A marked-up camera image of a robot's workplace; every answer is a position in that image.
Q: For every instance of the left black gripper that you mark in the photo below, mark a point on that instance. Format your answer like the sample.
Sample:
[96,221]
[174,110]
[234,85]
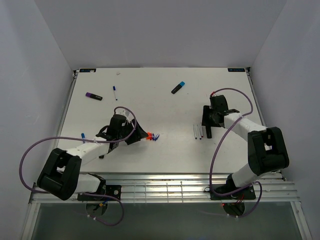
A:
[139,134]

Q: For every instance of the large blue capped marker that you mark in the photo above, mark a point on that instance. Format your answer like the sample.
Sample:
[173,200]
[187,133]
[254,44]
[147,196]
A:
[83,138]

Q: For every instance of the left blue corner label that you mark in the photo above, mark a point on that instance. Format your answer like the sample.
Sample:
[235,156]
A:
[87,70]

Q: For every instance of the aluminium frame rail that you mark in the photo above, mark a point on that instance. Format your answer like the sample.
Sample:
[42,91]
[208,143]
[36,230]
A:
[191,188]

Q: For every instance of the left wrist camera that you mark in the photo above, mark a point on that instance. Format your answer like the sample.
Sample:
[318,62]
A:
[125,113]

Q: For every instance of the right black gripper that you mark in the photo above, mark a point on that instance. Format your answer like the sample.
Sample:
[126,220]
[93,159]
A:
[205,120]

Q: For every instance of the small blue capped pen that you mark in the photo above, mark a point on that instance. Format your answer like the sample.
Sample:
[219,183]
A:
[115,93]

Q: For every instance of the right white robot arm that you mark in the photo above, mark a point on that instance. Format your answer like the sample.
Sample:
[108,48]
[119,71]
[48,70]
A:
[266,149]

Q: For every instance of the orange capped black highlighter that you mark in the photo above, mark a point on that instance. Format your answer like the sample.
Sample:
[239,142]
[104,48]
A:
[208,131]

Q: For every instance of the purple capped black highlighter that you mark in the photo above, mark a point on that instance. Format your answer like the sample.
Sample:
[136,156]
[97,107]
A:
[93,96]

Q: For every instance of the orange highlighter cap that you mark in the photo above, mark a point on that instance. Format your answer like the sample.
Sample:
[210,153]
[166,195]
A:
[149,136]

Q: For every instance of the blue corner label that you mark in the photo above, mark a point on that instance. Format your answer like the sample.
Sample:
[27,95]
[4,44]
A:
[87,70]
[236,70]

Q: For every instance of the right blue corner label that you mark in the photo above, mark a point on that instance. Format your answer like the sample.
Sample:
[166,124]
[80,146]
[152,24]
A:
[236,70]

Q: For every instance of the blue capped black highlighter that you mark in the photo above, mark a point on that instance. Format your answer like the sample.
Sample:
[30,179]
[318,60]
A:
[178,87]

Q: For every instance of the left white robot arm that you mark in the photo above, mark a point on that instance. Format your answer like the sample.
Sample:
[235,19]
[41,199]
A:
[61,175]

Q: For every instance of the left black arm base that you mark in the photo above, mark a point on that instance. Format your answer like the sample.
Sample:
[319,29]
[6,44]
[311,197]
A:
[110,190]

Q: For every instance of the white pen blue end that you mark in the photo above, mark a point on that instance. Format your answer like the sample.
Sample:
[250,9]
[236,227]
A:
[195,133]

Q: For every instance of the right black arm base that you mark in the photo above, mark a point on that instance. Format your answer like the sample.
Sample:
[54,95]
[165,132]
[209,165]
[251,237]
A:
[222,192]

